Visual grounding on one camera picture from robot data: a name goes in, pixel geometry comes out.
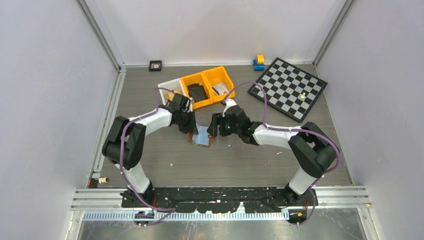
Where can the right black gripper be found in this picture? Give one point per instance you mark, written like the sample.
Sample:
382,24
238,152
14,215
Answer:
218,119

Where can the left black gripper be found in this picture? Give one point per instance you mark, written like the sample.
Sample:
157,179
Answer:
192,126

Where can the brown leather card holder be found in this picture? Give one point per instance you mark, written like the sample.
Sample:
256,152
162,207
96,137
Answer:
202,138

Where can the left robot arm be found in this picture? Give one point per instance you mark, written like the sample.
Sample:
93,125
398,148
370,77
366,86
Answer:
125,141

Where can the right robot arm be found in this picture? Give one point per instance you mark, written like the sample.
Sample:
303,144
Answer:
315,153

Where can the cards in yellow bin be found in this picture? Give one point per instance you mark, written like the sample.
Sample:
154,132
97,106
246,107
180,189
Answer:
220,89

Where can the yellow bin with cards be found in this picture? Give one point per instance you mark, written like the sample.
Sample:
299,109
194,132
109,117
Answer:
214,76

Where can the black wallet in bin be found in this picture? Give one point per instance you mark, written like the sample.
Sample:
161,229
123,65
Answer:
197,92

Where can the brown items in white bin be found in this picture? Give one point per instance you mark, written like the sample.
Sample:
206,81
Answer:
170,94

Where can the yellow bin with black item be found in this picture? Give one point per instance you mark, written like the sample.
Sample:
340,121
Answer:
200,79

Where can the white plastic bin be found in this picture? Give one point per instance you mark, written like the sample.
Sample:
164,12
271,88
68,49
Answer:
168,86

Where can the small black square box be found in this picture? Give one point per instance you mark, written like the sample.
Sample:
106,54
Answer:
155,66

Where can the blue and yellow toy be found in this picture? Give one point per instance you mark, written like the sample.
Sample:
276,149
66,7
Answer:
259,62

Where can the black and white chessboard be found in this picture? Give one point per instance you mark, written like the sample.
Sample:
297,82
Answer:
282,84

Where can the small cream peg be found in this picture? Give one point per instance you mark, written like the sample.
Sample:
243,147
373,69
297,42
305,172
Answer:
103,180

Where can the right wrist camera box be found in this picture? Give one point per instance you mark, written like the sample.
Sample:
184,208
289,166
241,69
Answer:
229,102

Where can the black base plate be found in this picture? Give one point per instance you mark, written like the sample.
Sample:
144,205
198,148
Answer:
219,200

